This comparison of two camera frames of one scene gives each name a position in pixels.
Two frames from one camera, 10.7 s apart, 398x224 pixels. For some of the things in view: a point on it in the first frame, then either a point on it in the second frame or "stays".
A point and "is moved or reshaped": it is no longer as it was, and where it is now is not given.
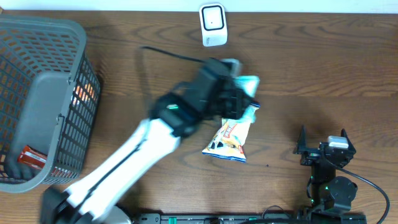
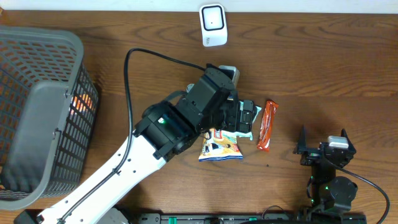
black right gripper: x=310 y=156 stays
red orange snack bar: x=32 y=157 → x=263 y=142
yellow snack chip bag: x=228 y=140 is moved or reshaped
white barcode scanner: x=213 y=24 stays
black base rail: x=251 y=218 stays
